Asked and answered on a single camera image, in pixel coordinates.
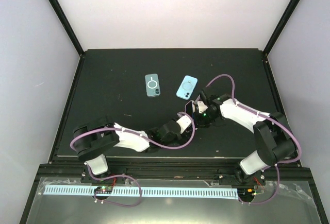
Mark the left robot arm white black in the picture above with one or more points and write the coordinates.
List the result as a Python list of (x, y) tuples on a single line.
[(92, 140)]

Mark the black frame post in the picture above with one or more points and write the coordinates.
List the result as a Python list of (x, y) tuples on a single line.
[(289, 10), (56, 6)]

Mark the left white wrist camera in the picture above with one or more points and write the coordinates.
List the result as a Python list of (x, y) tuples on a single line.
[(184, 122)]

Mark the left circuit board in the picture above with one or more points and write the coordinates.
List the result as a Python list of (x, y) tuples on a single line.
[(103, 190)]

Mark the dark blue phone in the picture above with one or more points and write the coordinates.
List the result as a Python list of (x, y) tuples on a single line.
[(189, 108)]

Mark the circuit board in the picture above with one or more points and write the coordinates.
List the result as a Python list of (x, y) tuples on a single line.
[(252, 191), (103, 190)]

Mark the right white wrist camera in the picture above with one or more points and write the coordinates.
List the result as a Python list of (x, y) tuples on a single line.
[(200, 107)]

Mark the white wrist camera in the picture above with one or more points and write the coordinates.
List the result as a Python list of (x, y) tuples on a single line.
[(184, 122), (200, 107)]

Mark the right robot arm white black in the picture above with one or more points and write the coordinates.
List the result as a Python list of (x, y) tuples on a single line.
[(273, 137)]

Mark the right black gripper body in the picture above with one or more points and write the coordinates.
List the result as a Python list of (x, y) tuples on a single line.
[(205, 120)]

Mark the black aluminium front rail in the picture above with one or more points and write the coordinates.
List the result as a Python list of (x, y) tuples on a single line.
[(222, 172)]

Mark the left black frame post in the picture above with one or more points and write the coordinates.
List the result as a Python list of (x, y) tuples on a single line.
[(56, 6)]

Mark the light blue slotted cable duct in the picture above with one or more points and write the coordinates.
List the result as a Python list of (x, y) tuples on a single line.
[(134, 191)]

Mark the light blue phone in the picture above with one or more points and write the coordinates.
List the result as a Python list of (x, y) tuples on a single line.
[(186, 87)]

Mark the right black frame post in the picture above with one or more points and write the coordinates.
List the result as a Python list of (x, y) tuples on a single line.
[(289, 10)]

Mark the teal phone with ring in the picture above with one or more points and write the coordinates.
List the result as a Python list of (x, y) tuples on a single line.
[(152, 85)]

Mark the right circuit board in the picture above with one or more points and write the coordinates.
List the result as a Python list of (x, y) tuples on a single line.
[(252, 191)]

